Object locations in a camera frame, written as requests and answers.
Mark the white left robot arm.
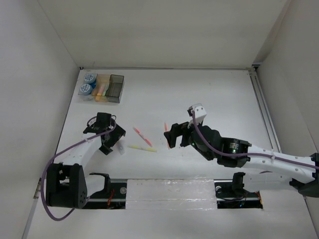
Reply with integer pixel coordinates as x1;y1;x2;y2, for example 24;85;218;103
45;113;126;209

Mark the aluminium side rail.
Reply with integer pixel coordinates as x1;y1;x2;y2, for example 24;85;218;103
248;65;282;152

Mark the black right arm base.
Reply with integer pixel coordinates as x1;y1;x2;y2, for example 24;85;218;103
214;172;263;209

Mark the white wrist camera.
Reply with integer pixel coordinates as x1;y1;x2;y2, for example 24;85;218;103
187;103;207;125
96;112;112;126

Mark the yellow thin pen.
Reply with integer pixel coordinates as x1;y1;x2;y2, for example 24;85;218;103
127;145;157;152

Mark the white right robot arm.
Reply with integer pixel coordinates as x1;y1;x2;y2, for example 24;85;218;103
164;122;319;198

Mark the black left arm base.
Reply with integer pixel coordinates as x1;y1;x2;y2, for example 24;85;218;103
82;173;128;210

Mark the orange-capped grey highlighter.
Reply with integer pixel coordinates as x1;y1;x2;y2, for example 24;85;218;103
117;142;125;155

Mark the orange thin pen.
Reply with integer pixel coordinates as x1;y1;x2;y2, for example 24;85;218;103
164;122;170;149

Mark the pink thin pen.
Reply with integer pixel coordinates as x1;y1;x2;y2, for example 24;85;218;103
133;127;153;147

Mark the pink yellow-capped highlighter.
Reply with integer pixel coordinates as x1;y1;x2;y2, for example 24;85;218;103
96;84;105;97

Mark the green-capped highlighter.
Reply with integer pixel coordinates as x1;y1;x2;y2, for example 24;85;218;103
102;81;110;96

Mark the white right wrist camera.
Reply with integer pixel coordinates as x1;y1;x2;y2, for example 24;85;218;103
187;103;207;125

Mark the clear plastic bin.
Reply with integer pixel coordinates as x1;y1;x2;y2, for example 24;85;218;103
78;81;96;101

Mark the grey translucent bin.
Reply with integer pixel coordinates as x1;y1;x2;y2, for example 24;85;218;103
105;74;124;103

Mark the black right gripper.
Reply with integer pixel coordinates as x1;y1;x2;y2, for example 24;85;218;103
164;117;213;161

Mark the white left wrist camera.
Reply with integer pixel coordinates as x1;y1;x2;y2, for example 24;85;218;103
96;112;112;126

